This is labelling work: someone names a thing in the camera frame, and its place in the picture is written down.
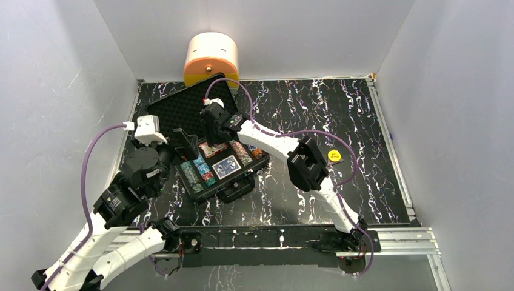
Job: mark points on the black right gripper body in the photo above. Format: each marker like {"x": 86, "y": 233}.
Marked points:
{"x": 212, "y": 133}

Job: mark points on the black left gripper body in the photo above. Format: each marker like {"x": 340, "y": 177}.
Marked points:
{"x": 183, "y": 142}

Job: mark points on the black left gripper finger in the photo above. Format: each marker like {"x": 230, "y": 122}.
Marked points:
{"x": 180, "y": 135}
{"x": 188, "y": 149}

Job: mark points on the blue poker card deck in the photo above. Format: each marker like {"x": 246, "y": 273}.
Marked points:
{"x": 226, "y": 167}

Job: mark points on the black poker set case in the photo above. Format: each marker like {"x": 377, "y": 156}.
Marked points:
{"x": 181, "y": 109}

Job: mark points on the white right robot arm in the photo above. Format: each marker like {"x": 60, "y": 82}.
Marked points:
{"x": 308, "y": 169}

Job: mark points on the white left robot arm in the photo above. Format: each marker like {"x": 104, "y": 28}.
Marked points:
{"x": 86, "y": 264}

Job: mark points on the red poker card deck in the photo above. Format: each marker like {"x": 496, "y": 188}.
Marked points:
{"x": 210, "y": 151}

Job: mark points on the orange blue chip stack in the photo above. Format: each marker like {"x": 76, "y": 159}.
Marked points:
{"x": 241, "y": 152}

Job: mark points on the dark blue chip stack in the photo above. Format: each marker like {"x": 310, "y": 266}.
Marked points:
{"x": 257, "y": 153}

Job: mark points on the white and orange cylinder box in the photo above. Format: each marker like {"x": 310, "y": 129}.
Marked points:
{"x": 210, "y": 53}

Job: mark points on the yellow round button chip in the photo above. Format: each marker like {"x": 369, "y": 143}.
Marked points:
{"x": 334, "y": 156}

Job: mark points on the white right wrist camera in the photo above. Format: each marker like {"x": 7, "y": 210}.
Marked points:
{"x": 213, "y": 100}

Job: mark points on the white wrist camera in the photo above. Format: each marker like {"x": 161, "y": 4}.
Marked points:
{"x": 146, "y": 130}
{"x": 213, "y": 100}

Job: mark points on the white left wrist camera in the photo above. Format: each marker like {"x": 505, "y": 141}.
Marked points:
{"x": 146, "y": 130}

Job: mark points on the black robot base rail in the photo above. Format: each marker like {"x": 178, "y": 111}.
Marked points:
{"x": 319, "y": 245}

